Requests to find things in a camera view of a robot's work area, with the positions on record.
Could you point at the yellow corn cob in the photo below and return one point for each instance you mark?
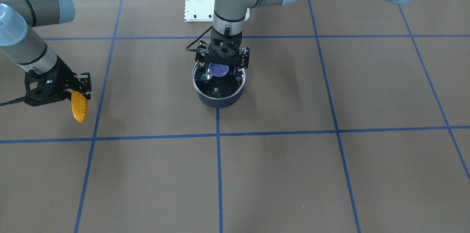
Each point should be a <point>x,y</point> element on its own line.
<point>79,106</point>

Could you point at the glass pot lid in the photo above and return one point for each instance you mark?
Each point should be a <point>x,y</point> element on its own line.
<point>218,79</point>

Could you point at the dark blue saucepan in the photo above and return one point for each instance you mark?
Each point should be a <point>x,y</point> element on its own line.
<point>218,91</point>

